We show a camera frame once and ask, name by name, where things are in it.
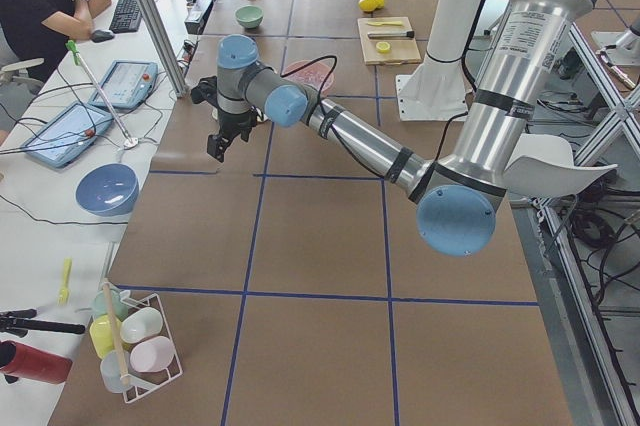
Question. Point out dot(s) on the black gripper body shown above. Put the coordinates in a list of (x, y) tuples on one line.
[(235, 122)]

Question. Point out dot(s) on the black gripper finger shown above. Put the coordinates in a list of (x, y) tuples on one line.
[(245, 135), (217, 144)]

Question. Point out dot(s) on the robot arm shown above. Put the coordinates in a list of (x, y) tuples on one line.
[(457, 195)]

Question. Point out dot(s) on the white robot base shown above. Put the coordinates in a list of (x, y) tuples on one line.
[(436, 90)]

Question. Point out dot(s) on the pile of clear ice cubes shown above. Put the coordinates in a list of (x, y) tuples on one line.
[(317, 75)]

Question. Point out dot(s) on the green cup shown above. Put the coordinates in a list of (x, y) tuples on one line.
[(99, 304)]

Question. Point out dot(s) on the white cup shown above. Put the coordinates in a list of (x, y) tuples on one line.
[(142, 324)]

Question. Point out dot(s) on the pink cup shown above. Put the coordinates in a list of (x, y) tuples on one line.
[(152, 355)]

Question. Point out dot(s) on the yellow cup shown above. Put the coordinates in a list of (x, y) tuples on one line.
[(101, 336)]

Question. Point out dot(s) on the clear cup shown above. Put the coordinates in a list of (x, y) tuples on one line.
[(111, 374)]

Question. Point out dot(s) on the whole yellow lemon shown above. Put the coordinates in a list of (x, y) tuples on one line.
[(368, 6)]

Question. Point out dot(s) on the yellow plastic knife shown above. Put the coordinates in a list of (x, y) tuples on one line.
[(385, 23)]

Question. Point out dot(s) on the far teach pendant tablet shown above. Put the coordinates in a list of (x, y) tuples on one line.
[(127, 84)]

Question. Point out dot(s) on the teach pendant tablet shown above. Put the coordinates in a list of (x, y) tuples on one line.
[(68, 135), (127, 84)]

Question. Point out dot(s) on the wooden cutting board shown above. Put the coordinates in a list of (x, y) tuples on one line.
[(403, 51)]

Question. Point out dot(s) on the lemon half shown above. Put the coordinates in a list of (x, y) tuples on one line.
[(383, 47)]

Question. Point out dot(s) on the green bowl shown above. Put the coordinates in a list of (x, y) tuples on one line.
[(249, 16)]

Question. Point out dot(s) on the steel cylinder tool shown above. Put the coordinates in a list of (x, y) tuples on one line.
[(391, 35)]

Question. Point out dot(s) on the pink bowl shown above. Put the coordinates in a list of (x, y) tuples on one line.
[(301, 64)]

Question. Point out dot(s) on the black keyboard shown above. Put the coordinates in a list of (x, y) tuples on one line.
[(126, 18)]

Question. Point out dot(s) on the blue bowl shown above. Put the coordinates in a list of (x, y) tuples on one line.
[(109, 190)]

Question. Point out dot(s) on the computer mouse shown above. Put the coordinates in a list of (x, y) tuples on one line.
[(100, 35)]

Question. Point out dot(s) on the near teach pendant tablet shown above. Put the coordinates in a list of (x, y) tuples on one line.
[(68, 135)]

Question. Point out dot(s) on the seated person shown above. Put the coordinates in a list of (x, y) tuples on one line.
[(41, 28)]

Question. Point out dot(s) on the yellow plastic fork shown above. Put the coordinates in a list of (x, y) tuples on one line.
[(63, 293)]

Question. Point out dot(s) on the wooden rack rod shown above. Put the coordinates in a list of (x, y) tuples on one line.
[(125, 377)]

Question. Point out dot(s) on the red bottle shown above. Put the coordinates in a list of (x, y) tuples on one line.
[(24, 361)]

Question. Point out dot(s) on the aluminium frame post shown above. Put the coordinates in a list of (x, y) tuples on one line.
[(162, 45)]

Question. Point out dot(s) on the white wire cup rack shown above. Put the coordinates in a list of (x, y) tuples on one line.
[(144, 384)]

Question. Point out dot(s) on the black handled tool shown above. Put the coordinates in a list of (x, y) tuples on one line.
[(20, 322)]

